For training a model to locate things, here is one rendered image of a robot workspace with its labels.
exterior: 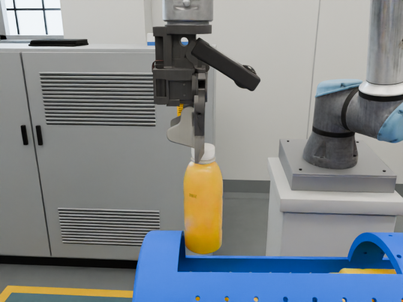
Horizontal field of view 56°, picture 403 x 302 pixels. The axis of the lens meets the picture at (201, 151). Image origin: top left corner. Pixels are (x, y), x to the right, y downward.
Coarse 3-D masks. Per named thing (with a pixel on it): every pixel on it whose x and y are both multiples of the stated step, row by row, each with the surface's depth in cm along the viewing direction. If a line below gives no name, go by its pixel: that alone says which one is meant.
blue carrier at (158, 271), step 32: (160, 256) 59; (192, 256) 79; (224, 256) 79; (256, 256) 79; (288, 256) 79; (320, 256) 79; (352, 256) 77; (160, 288) 56; (192, 288) 55; (224, 288) 55; (256, 288) 55; (288, 288) 55; (320, 288) 55; (352, 288) 55; (384, 288) 55
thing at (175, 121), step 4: (184, 104) 63; (188, 104) 62; (192, 104) 62; (204, 108) 62; (204, 112) 62; (180, 116) 64; (204, 116) 62; (172, 120) 64; (176, 120) 64; (180, 120) 64; (204, 120) 63; (172, 124) 64; (176, 124) 64; (204, 124) 63; (204, 128) 64; (204, 132) 64
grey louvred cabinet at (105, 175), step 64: (0, 64) 211; (64, 64) 209; (128, 64) 207; (0, 128) 224; (64, 128) 221; (128, 128) 219; (0, 192) 238; (64, 192) 235; (128, 192) 232; (0, 256) 259; (64, 256) 251; (128, 256) 248
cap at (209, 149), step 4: (204, 144) 63; (208, 144) 63; (212, 144) 63; (192, 148) 62; (204, 148) 61; (208, 148) 61; (212, 148) 61; (192, 152) 62; (204, 152) 61; (208, 152) 61; (212, 152) 62; (192, 156) 63; (204, 156) 61; (208, 156) 61; (212, 156) 62
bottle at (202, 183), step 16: (192, 160) 62; (208, 160) 62; (192, 176) 62; (208, 176) 61; (192, 192) 62; (208, 192) 62; (192, 208) 63; (208, 208) 62; (192, 224) 64; (208, 224) 63; (192, 240) 65; (208, 240) 64
